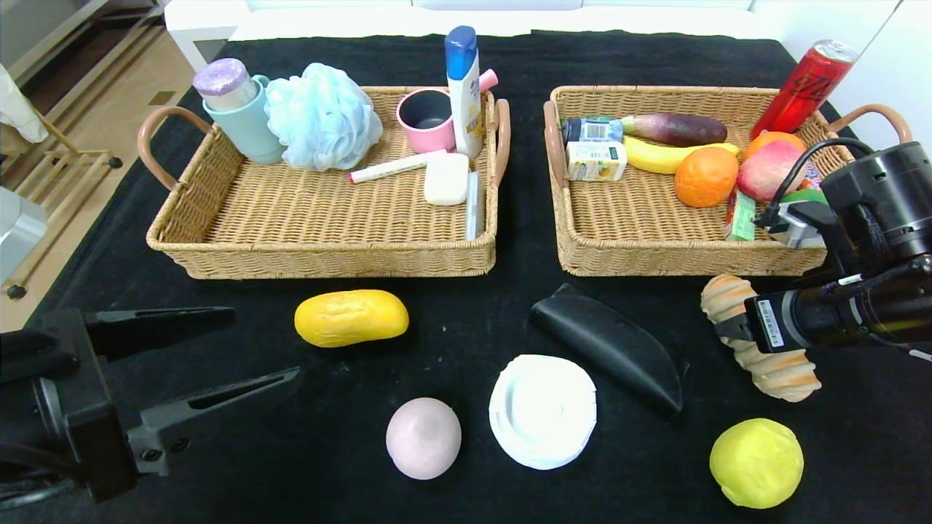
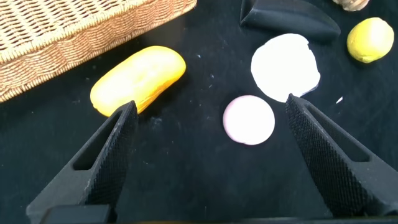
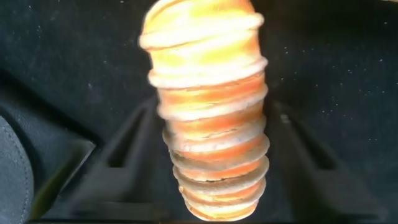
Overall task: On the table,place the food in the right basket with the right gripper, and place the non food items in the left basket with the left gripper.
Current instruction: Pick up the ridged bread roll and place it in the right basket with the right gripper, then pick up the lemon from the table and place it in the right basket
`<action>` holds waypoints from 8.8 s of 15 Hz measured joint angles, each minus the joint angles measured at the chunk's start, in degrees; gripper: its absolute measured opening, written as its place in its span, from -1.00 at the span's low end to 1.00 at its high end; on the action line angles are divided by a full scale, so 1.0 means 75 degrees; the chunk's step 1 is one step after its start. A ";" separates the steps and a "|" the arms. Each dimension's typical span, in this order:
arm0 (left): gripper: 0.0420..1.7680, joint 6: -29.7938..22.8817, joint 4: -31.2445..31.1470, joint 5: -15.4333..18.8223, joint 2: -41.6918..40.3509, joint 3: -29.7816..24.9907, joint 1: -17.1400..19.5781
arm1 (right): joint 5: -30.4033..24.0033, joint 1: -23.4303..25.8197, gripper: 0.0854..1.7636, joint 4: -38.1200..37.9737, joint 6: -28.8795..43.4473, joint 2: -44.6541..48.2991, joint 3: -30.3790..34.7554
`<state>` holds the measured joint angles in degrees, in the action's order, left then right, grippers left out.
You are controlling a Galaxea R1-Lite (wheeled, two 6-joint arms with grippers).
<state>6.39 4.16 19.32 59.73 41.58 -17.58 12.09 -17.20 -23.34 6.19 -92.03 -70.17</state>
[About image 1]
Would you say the small blue carton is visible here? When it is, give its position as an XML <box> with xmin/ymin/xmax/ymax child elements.
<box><xmin>561</xmin><ymin>116</ymin><xmax>625</xmax><ymax>144</ymax></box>

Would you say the white tube with pink cap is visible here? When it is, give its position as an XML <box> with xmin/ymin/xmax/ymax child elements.
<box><xmin>349</xmin><ymin>149</ymin><xmax>449</xmax><ymax>184</ymax></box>

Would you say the black table cloth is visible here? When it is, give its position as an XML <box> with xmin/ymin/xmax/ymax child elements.
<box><xmin>0</xmin><ymin>31</ymin><xmax>932</xmax><ymax>524</ymax></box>

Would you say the wicker basket with brown handles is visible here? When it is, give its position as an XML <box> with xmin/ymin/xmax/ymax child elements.
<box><xmin>542</xmin><ymin>85</ymin><xmax>912</xmax><ymax>277</ymax></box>
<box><xmin>137</xmin><ymin>86</ymin><xmax>512</xmax><ymax>280</ymax></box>

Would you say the pink peach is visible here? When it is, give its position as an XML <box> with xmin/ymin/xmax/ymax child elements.
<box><xmin>736</xmin><ymin>140</ymin><xmax>808</xmax><ymax>202</ymax></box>

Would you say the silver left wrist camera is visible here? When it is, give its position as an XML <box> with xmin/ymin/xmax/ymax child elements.
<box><xmin>0</xmin><ymin>188</ymin><xmax>49</xmax><ymax>286</ymax></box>

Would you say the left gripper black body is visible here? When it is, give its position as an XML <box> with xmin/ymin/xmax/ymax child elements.
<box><xmin>0</xmin><ymin>307</ymin><xmax>138</xmax><ymax>504</ymax></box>

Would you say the small white green carton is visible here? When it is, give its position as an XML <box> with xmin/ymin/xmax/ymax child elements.
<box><xmin>565</xmin><ymin>141</ymin><xmax>628</xmax><ymax>182</ymax></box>

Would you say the pink mug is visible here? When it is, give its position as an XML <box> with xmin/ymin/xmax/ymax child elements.
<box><xmin>397</xmin><ymin>69</ymin><xmax>500</xmax><ymax>154</ymax></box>

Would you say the yellow banana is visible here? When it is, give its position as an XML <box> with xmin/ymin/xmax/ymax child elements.
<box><xmin>623</xmin><ymin>135</ymin><xmax>741</xmax><ymax>175</ymax></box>

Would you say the black right camera cable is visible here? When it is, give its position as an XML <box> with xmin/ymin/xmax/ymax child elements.
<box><xmin>757</xmin><ymin>137</ymin><xmax>874</xmax><ymax>228</ymax></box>

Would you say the yellow oval bread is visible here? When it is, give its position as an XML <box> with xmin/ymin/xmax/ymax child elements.
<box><xmin>293</xmin><ymin>289</ymin><xmax>410</xmax><ymax>349</ymax></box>

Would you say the pinkish grey ball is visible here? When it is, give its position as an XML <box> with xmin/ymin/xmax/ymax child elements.
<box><xmin>386</xmin><ymin>397</ymin><xmax>463</xmax><ymax>481</ymax></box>

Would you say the white shampoo bottle blue cap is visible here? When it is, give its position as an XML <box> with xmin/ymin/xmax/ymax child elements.
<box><xmin>445</xmin><ymin>25</ymin><xmax>484</xmax><ymax>159</ymax></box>

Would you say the white hanging cloth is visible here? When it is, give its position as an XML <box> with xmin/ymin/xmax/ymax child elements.
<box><xmin>0</xmin><ymin>62</ymin><xmax>50</xmax><ymax>143</ymax></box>

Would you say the white round pad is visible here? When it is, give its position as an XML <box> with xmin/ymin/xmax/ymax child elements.
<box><xmin>489</xmin><ymin>354</ymin><xmax>598</xmax><ymax>471</ymax></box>

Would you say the green snack packet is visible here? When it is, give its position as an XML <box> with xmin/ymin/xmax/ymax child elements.
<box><xmin>723</xmin><ymin>189</ymin><xmax>758</xmax><ymax>242</ymax></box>

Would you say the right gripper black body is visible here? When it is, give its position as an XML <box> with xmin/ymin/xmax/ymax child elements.
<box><xmin>743</xmin><ymin>282</ymin><xmax>856</xmax><ymax>354</ymax></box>

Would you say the black pouch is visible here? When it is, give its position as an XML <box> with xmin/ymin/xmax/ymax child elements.
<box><xmin>529</xmin><ymin>283</ymin><xmax>690</xmax><ymax>417</ymax></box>

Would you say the purple eggplant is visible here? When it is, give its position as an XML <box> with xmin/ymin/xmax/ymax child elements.
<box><xmin>620</xmin><ymin>113</ymin><xmax>728</xmax><ymax>147</ymax></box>

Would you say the orange fruit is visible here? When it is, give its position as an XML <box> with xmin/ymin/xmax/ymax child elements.
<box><xmin>674</xmin><ymin>146</ymin><xmax>739</xmax><ymax>209</ymax></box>

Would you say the wooden rolling rack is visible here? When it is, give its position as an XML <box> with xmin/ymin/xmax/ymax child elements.
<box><xmin>0</xmin><ymin>149</ymin><xmax>123</xmax><ymax>301</ymax></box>

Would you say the teal plastic cup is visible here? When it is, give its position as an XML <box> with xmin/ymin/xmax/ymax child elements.
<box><xmin>202</xmin><ymin>74</ymin><xmax>287</xmax><ymax>165</ymax></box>

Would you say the thin white plastic case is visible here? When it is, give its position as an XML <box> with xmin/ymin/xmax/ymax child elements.
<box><xmin>465</xmin><ymin>170</ymin><xmax>483</xmax><ymax>241</ymax></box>

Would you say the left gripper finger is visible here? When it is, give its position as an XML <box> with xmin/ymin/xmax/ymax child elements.
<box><xmin>126</xmin><ymin>365</ymin><xmax>302</xmax><ymax>477</ymax></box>
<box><xmin>83</xmin><ymin>306</ymin><xmax>237</xmax><ymax>362</ymax></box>

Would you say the grey shelf frame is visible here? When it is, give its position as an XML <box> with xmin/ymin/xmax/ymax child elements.
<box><xmin>0</xmin><ymin>0</ymin><xmax>172</xmax><ymax>95</ymax></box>

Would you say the striped bread roll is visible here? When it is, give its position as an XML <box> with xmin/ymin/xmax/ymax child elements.
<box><xmin>700</xmin><ymin>274</ymin><xmax>821</xmax><ymax>403</ymax></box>

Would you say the white table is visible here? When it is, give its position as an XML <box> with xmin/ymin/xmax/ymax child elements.
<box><xmin>166</xmin><ymin>0</ymin><xmax>773</xmax><ymax>74</ymax></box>

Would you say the white soap bar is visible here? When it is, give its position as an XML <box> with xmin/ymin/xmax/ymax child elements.
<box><xmin>424</xmin><ymin>153</ymin><xmax>471</xmax><ymax>206</ymax></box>

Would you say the red soda can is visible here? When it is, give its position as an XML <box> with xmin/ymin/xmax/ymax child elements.
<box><xmin>750</xmin><ymin>39</ymin><xmax>858</xmax><ymax>140</ymax></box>

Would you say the light blue bath loofah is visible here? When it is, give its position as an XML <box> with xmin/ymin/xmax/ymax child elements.
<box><xmin>264</xmin><ymin>63</ymin><xmax>384</xmax><ymax>172</ymax></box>

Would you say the yellow green lemon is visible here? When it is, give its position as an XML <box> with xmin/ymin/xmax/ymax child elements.
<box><xmin>709</xmin><ymin>418</ymin><xmax>805</xmax><ymax>509</ymax></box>

